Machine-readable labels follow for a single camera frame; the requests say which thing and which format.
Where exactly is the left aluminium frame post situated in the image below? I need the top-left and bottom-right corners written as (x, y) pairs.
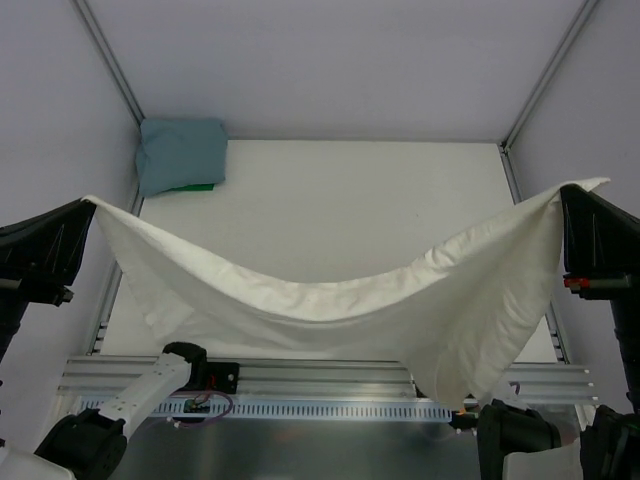
top-left (70, 0), bottom-right (145, 126)

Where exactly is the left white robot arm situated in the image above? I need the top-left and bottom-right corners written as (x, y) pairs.
top-left (1, 199), bottom-right (208, 479)

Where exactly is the aluminium frame post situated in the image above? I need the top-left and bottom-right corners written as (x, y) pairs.
top-left (502, 0), bottom-right (601, 151)
top-left (70, 0), bottom-right (145, 126)

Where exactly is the aluminium mounting rail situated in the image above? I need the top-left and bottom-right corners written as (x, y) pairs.
top-left (57, 355), bottom-right (600, 405)

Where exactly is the folded green t-shirt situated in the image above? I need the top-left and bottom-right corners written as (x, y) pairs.
top-left (168, 184), bottom-right (215, 192)

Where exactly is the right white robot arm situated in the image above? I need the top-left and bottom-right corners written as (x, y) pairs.
top-left (477, 186), bottom-right (639, 479)

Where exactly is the right aluminium frame post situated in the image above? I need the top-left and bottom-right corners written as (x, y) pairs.
top-left (502, 0), bottom-right (601, 151)

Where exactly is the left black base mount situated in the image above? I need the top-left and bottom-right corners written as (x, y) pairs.
top-left (182, 361), bottom-right (240, 395)

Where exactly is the folded blue t-shirt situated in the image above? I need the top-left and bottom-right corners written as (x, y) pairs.
top-left (135, 118), bottom-right (229, 197)

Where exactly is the white slotted cable duct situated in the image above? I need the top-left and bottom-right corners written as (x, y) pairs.
top-left (79, 397), bottom-right (455, 422)

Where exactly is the white t-shirt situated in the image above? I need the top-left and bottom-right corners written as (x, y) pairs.
top-left (82, 175), bottom-right (612, 410)

